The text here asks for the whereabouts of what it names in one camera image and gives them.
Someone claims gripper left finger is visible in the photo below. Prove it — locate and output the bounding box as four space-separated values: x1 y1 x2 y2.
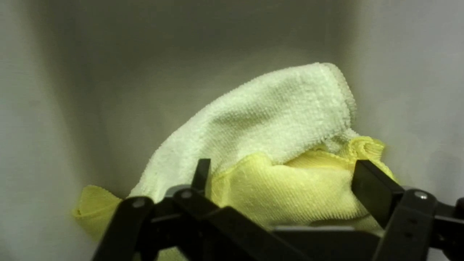
92 158 312 261

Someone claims yellow microfibre cloth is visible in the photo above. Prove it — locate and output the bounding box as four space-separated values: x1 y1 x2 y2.
72 136 399 261

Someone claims white plastic container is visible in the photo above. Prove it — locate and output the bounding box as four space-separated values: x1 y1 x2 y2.
0 0 464 261

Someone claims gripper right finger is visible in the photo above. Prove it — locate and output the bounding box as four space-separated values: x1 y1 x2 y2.
351 159 464 261

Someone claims white microfibre cloth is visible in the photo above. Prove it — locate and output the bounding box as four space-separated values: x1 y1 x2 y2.
129 62 360 203

